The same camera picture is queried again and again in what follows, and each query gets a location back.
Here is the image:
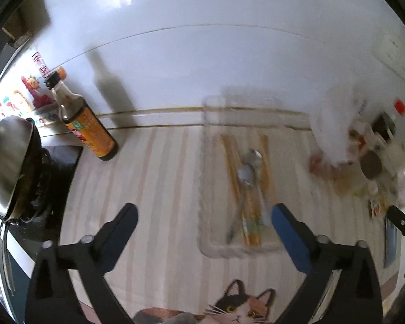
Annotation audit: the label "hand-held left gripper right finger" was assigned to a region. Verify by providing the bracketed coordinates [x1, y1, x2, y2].
[271, 203, 384, 324]

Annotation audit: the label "blue smartphone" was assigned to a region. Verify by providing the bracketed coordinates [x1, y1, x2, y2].
[384, 216, 403, 268]

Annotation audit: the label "colourful wall stickers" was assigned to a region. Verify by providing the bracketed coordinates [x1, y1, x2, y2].
[0, 51, 69, 126]

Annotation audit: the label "steel wok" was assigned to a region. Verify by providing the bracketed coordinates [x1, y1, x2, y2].
[0, 115, 33, 218]

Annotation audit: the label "dark soy sauce bottle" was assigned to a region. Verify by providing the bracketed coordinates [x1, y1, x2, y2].
[45, 71, 119, 162]

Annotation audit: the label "brown lid glass jar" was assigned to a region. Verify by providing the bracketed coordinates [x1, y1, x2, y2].
[359, 150, 384, 194]

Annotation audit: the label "black gas stove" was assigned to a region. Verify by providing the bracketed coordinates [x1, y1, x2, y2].
[7, 145, 85, 244]

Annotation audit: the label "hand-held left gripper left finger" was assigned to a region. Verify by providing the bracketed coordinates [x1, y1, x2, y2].
[25, 203, 139, 324]

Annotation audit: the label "metal spoon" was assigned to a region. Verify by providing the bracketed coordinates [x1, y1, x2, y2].
[242, 148, 269, 228]
[226, 165, 258, 241]

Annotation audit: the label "blue kitchen cabinet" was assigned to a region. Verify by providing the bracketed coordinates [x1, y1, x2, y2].
[7, 256, 34, 313]

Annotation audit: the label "row of wooden chopsticks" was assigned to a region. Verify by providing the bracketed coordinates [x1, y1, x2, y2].
[221, 133, 278, 247]

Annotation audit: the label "red brown packet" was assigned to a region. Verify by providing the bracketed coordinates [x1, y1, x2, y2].
[309, 155, 339, 177]

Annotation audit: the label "small red white box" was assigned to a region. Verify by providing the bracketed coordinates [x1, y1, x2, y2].
[368, 198, 387, 219]

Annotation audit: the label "striped cat print mat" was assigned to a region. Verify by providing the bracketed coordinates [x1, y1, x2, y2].
[58, 126, 405, 324]

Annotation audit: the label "clear plastic bag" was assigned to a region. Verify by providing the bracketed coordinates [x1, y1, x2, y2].
[309, 86, 369, 167]

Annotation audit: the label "clear plastic tray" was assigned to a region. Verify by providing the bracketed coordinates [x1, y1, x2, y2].
[197, 96, 291, 259]

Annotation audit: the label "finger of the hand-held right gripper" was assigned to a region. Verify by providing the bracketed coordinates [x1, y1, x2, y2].
[386, 205, 405, 244]

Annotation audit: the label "red cap dark bottle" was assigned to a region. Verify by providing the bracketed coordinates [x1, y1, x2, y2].
[371, 99, 405, 142]

